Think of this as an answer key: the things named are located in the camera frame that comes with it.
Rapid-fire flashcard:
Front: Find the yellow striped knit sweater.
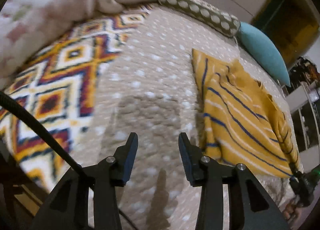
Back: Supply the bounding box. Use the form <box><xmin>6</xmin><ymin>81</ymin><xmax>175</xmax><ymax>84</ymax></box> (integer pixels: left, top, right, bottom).
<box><xmin>192</xmin><ymin>49</ymin><xmax>302</xmax><ymax>178</ymax></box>

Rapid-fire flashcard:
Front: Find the person's right hand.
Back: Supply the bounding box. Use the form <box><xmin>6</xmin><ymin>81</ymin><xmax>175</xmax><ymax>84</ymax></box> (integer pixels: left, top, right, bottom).
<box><xmin>283</xmin><ymin>195</ymin><xmax>303</xmax><ymax>223</ymax></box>

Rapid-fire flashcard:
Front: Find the white shelf unit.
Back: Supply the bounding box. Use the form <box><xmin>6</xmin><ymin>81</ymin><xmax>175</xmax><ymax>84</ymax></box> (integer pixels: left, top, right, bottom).
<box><xmin>286</xmin><ymin>82</ymin><xmax>319</xmax><ymax>172</ymax></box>

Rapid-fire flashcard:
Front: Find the geometric patterned fleece blanket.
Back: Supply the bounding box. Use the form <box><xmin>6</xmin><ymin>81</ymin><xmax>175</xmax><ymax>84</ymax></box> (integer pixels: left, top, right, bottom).
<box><xmin>1</xmin><ymin>4</ymin><xmax>152</xmax><ymax>191</ymax></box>

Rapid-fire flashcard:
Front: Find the teal cushion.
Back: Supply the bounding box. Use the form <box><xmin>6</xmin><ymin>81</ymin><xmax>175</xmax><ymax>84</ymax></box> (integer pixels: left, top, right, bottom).
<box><xmin>237</xmin><ymin>22</ymin><xmax>291</xmax><ymax>87</ymax></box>

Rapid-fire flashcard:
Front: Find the beige dotted quilted bedspread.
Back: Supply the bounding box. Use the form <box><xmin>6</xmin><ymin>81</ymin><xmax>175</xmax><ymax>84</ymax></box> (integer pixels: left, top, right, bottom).
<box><xmin>72</xmin><ymin>5</ymin><xmax>290</xmax><ymax>229</ymax></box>

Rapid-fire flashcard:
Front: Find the brown wooden door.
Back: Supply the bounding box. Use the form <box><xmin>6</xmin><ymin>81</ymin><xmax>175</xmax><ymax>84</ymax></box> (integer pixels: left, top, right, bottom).
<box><xmin>251</xmin><ymin>0</ymin><xmax>319</xmax><ymax>68</ymax></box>

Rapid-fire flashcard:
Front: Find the olive white-spotted bolster pillow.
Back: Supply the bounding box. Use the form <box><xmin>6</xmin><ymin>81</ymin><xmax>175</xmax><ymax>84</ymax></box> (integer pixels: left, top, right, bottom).
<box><xmin>158</xmin><ymin>0</ymin><xmax>241</xmax><ymax>38</ymax></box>

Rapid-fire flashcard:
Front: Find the pink floral comforter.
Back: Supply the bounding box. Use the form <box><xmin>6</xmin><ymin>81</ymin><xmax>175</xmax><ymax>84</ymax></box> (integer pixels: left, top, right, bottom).
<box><xmin>1</xmin><ymin>0</ymin><xmax>155</xmax><ymax>88</ymax></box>

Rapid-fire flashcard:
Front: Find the black cable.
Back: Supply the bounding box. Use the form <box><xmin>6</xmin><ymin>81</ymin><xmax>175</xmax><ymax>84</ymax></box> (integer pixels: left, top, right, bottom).
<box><xmin>0</xmin><ymin>90</ymin><xmax>139</xmax><ymax>230</ymax></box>

